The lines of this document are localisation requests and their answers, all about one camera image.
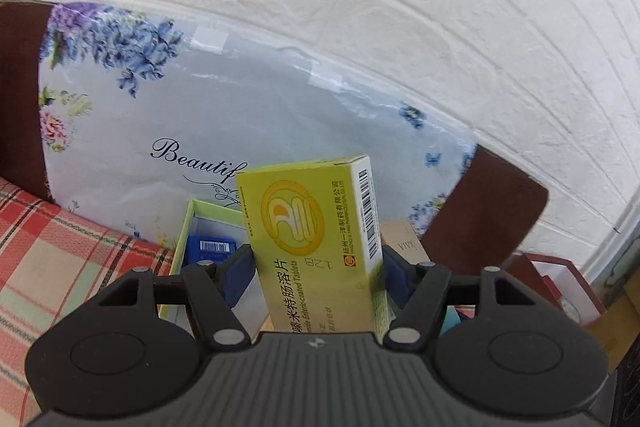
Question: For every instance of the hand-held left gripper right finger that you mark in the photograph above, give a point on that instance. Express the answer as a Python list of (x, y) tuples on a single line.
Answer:
[(398, 278)]

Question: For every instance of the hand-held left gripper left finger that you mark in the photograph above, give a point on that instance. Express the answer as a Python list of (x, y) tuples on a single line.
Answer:
[(238, 278)]

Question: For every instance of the green cardboard box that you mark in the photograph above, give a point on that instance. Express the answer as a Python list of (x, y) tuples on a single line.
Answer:
[(181, 237)]

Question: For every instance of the yellow medicine box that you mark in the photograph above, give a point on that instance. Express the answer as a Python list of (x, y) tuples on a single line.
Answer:
[(305, 232)]

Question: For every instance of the tan cardboard box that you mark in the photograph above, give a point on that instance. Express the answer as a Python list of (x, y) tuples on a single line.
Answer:
[(407, 244)]

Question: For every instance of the light blue packet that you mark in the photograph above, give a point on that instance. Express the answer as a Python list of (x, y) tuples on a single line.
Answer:
[(451, 321)]

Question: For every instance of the brown gift box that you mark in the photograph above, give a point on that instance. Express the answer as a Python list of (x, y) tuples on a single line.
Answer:
[(560, 287)]

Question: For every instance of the floral plastic bag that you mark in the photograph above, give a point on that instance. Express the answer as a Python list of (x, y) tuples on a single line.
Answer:
[(260, 107)]

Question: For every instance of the plaid blanket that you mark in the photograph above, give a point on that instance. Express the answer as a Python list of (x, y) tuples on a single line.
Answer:
[(50, 267)]

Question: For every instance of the plain cardboard box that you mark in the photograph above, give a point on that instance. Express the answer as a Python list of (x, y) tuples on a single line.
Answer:
[(620, 322)]

